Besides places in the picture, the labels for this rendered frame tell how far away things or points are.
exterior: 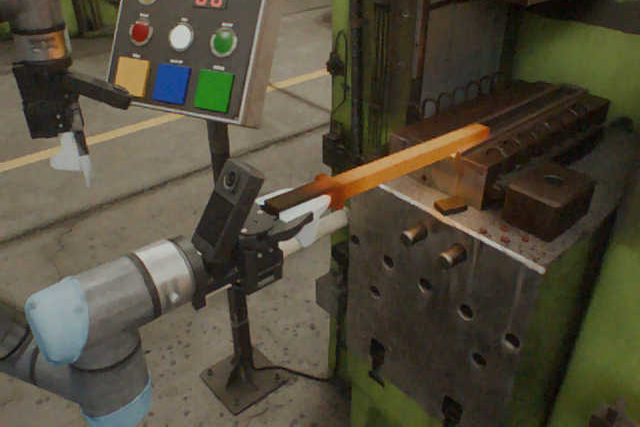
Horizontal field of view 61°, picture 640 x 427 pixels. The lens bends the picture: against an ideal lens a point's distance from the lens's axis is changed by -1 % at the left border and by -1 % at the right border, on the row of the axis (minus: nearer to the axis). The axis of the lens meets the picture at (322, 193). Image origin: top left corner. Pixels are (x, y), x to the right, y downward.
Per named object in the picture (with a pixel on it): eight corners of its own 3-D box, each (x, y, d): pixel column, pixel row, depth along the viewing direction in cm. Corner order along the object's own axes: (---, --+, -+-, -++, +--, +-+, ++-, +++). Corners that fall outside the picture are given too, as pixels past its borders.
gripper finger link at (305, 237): (327, 227, 74) (270, 252, 69) (328, 188, 71) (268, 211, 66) (342, 237, 72) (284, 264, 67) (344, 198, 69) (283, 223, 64)
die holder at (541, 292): (490, 464, 98) (543, 270, 75) (344, 345, 122) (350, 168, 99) (627, 317, 130) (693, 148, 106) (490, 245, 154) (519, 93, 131)
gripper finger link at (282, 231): (297, 212, 70) (238, 235, 65) (297, 199, 69) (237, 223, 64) (320, 228, 67) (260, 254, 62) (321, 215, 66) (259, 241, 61)
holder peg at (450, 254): (449, 273, 83) (451, 259, 82) (435, 265, 85) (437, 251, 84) (465, 262, 86) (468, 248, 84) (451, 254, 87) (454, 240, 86)
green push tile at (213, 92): (225, 112, 105) (232, 73, 104) (192, 106, 108) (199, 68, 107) (230, 113, 107) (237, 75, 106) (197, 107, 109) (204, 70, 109)
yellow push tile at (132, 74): (141, 97, 112) (148, 61, 111) (112, 92, 115) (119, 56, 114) (147, 99, 114) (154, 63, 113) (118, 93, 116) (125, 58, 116)
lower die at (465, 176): (480, 210, 87) (488, 163, 83) (387, 165, 100) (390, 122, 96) (601, 135, 111) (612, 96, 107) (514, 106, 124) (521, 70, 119)
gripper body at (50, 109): (31, 126, 91) (10, 55, 85) (85, 117, 94) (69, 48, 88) (33, 144, 85) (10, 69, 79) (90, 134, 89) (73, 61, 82)
